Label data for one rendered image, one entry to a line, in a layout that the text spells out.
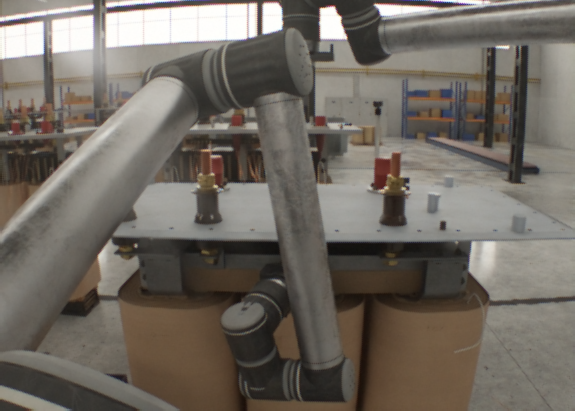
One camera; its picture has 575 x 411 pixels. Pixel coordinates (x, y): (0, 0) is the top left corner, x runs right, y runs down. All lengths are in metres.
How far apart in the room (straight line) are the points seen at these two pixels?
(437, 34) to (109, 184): 0.77
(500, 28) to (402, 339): 0.96
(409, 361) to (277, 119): 0.94
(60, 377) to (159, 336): 1.21
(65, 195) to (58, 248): 0.08
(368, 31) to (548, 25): 0.44
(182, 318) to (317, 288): 0.61
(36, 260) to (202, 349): 0.98
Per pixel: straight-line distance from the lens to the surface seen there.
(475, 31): 1.03
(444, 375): 1.56
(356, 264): 1.39
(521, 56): 10.85
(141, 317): 1.47
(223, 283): 1.48
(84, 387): 0.27
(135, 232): 1.24
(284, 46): 0.86
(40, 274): 0.57
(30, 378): 0.28
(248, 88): 0.89
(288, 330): 1.38
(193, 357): 1.49
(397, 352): 1.48
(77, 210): 0.62
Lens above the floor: 1.70
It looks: 12 degrees down
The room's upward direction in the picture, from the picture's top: straight up
